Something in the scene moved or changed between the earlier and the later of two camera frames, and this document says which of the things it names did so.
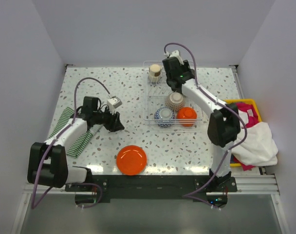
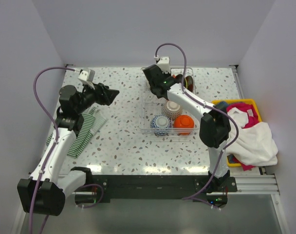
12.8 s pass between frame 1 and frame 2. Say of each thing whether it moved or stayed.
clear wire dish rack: moved
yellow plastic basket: stayed
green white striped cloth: stayed
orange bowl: moved
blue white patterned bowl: moved
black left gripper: moved
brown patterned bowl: moved
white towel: stayed
